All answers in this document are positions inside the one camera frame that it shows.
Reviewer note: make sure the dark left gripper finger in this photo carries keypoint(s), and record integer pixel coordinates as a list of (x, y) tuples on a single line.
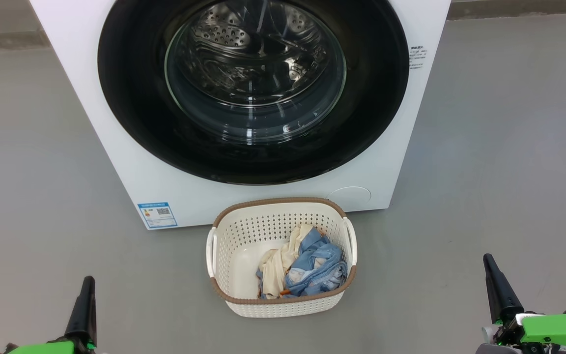
[(83, 314)]

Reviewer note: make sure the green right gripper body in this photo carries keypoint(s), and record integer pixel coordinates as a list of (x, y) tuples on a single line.
[(558, 332)]

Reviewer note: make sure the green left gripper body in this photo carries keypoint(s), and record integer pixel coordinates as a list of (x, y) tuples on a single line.
[(42, 349)]

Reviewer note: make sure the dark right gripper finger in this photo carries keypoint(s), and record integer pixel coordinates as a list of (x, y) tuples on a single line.
[(503, 295)]

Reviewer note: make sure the blue patterned garment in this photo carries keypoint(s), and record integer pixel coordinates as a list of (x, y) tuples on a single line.
[(317, 265)]

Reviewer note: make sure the cream garment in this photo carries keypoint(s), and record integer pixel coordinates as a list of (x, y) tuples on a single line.
[(275, 270)]

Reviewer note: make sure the round glass washer door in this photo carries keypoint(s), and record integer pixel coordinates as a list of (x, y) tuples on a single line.
[(130, 98)]

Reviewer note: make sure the white front-load washing machine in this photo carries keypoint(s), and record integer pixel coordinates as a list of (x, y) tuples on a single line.
[(116, 162)]

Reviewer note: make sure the stainless steel washing machine drum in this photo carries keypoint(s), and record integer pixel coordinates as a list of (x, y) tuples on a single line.
[(243, 49)]

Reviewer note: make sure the blue energy label sticker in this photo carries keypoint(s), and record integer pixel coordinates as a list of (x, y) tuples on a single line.
[(157, 215)]

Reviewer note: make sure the cream perforated basket brown rim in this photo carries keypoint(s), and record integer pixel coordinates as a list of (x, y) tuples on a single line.
[(243, 236)]

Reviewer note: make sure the round white filter cover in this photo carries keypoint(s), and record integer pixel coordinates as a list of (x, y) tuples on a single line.
[(350, 198)]

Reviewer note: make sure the small printed text sticker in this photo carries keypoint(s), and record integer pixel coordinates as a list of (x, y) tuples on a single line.
[(417, 57)]

